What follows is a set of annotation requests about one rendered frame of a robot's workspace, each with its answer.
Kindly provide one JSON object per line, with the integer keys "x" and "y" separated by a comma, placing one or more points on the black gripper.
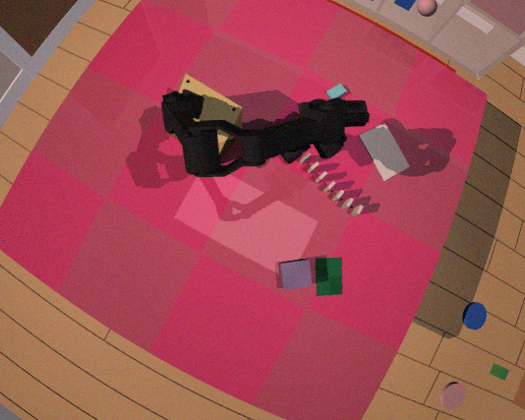
{"x": 292, "y": 155}

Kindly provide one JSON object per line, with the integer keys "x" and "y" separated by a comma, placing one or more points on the light blue rectangular block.
{"x": 336, "y": 91}

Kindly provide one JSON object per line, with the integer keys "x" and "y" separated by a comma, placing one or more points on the green rectangular block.
{"x": 328, "y": 276}

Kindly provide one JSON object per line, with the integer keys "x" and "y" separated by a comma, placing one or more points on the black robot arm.
{"x": 321, "y": 123}

